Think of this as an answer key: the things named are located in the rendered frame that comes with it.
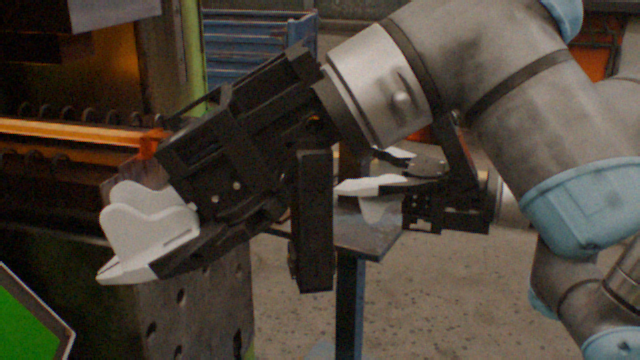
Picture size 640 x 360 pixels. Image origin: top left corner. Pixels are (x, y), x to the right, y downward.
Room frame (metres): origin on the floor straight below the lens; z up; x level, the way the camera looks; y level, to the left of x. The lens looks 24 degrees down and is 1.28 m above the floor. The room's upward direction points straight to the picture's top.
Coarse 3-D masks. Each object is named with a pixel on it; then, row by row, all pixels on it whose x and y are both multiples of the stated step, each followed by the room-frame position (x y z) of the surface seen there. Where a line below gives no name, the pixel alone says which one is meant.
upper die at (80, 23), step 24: (0, 0) 0.69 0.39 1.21; (24, 0) 0.68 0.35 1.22; (48, 0) 0.67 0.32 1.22; (72, 0) 0.67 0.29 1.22; (96, 0) 0.71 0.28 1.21; (120, 0) 0.76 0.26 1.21; (144, 0) 0.82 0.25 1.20; (0, 24) 0.69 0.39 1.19; (24, 24) 0.68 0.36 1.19; (48, 24) 0.67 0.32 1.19; (72, 24) 0.67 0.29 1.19; (96, 24) 0.71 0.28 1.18
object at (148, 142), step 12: (0, 120) 0.87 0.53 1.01; (12, 120) 0.87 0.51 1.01; (36, 132) 0.83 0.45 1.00; (48, 132) 0.82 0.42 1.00; (60, 132) 0.81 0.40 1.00; (72, 132) 0.81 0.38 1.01; (84, 132) 0.80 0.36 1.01; (96, 132) 0.80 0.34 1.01; (108, 132) 0.80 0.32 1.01; (120, 132) 0.80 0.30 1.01; (132, 132) 0.80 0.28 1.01; (156, 132) 0.79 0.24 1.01; (144, 144) 0.76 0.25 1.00; (156, 144) 0.77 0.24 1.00; (144, 156) 0.76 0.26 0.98
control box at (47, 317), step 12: (0, 264) 0.38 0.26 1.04; (0, 276) 0.37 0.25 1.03; (12, 276) 0.38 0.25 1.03; (12, 288) 0.37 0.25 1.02; (24, 288) 0.38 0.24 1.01; (24, 300) 0.37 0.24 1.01; (36, 300) 0.38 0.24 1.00; (36, 312) 0.37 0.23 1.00; (48, 312) 0.38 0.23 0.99; (48, 324) 0.37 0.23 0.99; (60, 324) 0.38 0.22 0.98; (60, 336) 0.37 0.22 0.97; (72, 336) 0.38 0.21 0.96; (60, 348) 0.36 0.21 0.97
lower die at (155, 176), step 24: (24, 120) 0.92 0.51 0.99; (48, 120) 0.92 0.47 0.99; (0, 144) 0.80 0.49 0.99; (24, 144) 0.80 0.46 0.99; (48, 144) 0.80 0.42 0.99; (72, 144) 0.79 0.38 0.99; (96, 144) 0.78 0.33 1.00; (120, 144) 0.77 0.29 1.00; (48, 168) 0.72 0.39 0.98; (72, 168) 0.72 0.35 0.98; (96, 168) 0.72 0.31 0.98; (120, 168) 0.71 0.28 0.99; (144, 168) 0.76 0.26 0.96; (0, 192) 0.71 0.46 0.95; (24, 192) 0.70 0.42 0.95; (48, 192) 0.69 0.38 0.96; (72, 192) 0.68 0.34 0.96; (96, 192) 0.67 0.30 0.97
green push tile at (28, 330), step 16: (0, 288) 0.35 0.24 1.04; (0, 304) 0.33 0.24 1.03; (16, 304) 0.35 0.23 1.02; (0, 320) 0.32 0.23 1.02; (16, 320) 0.33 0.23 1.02; (32, 320) 0.35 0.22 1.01; (0, 336) 0.31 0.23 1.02; (16, 336) 0.32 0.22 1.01; (32, 336) 0.34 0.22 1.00; (48, 336) 0.35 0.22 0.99; (0, 352) 0.30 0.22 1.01; (16, 352) 0.31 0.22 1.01; (32, 352) 0.32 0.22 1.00; (48, 352) 0.34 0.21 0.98
